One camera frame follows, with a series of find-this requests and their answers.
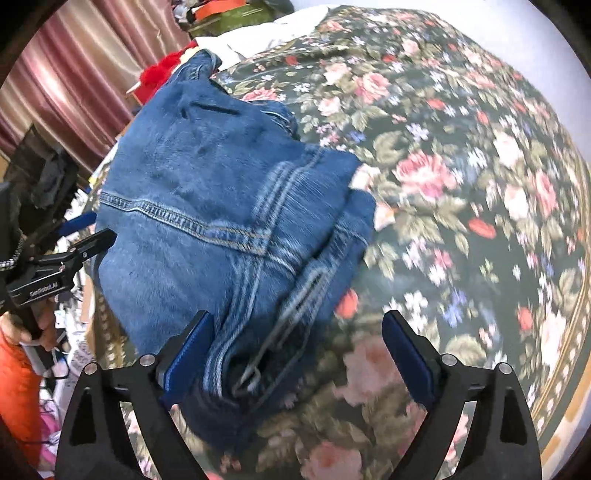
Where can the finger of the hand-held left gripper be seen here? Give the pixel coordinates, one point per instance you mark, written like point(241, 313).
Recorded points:
point(78, 224)
point(92, 244)

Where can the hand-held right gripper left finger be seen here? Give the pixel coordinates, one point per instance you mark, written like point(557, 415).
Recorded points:
point(189, 360)

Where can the floral green bedspread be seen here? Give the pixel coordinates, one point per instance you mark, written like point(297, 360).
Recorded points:
point(461, 138)

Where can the red plush toy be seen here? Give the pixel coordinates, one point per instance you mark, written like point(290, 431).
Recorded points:
point(154, 76)

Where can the orange box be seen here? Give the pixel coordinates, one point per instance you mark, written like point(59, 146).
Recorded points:
point(217, 9)

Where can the person's left hand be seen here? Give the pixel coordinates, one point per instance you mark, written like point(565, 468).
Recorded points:
point(46, 323)

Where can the white pillow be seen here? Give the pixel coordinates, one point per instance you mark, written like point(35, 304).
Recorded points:
point(240, 46)

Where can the green box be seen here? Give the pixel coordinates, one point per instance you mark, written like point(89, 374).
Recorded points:
point(221, 23)

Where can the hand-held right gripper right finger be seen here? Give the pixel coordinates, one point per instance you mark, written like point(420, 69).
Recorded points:
point(406, 360)

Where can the pink cloth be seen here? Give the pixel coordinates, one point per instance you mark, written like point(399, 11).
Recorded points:
point(48, 434)

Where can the pink satin curtain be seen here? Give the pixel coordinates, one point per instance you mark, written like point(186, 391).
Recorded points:
point(78, 69)

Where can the blue denim jacket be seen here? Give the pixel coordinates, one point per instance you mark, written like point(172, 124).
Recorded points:
point(194, 184)

